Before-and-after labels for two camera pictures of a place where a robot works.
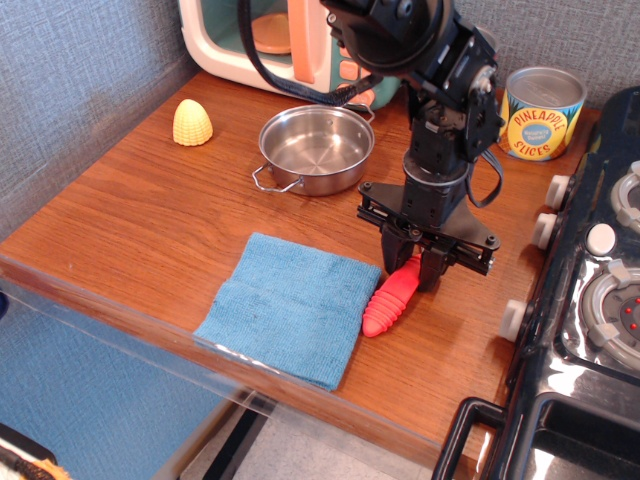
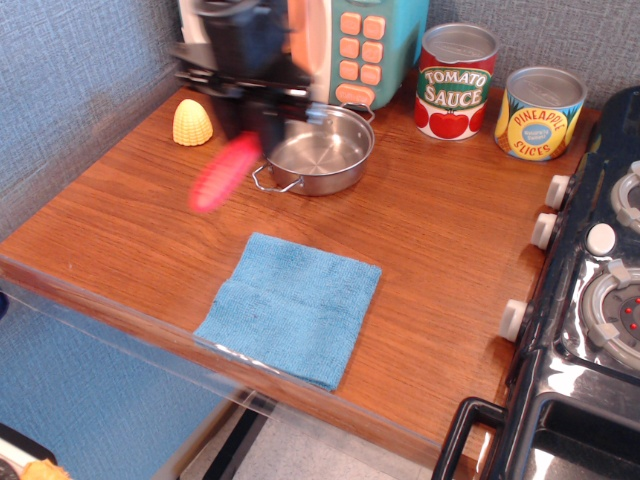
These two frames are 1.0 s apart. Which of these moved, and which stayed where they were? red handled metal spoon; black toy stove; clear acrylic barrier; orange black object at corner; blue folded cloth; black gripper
Moved: red handled metal spoon; black gripper
Stayed: clear acrylic barrier; orange black object at corner; blue folded cloth; black toy stove
